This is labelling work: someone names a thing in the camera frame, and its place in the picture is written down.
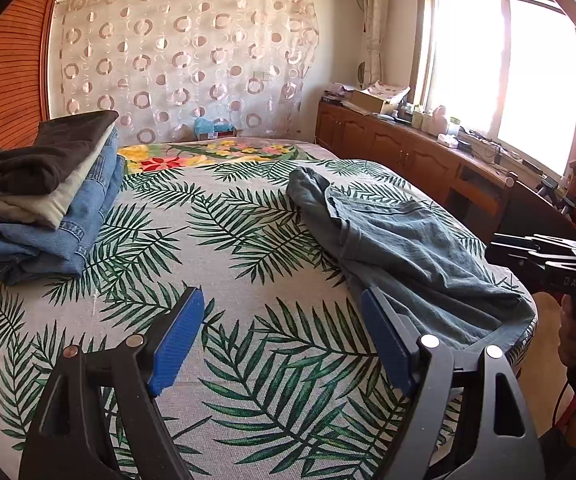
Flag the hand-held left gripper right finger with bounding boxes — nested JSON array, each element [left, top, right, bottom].
[[360, 286, 549, 480]]

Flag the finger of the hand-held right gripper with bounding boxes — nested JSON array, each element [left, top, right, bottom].
[[487, 242, 576, 275], [492, 232, 576, 253]]

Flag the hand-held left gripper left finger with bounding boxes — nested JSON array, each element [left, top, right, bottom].
[[18, 286, 206, 480]]

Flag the grey-blue pants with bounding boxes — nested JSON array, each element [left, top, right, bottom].
[[287, 166, 539, 351]]

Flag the folded beige pants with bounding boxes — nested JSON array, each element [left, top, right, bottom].
[[0, 132, 116, 228]]

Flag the palm leaf print bed sheet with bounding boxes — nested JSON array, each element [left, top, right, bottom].
[[0, 157, 539, 480]]

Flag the wooden cabinet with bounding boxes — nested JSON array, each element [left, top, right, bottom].
[[315, 97, 519, 231]]

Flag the floral blanket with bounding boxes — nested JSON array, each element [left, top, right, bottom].
[[118, 137, 326, 175]]

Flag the patterned paper sheet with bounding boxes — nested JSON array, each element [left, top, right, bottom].
[[365, 81, 411, 103]]

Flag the cardboard box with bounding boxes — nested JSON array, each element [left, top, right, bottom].
[[350, 89, 393, 115]]

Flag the beige window curtain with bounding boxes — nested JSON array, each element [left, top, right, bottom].
[[353, 0, 391, 88]]

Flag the circle pattern sheer curtain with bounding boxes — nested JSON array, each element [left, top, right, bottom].
[[54, 0, 321, 146]]

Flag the wooden slatted wardrobe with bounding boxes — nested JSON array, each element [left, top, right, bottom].
[[0, 0, 68, 201]]

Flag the wooden frame window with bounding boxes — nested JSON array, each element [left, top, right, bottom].
[[415, 0, 576, 181]]

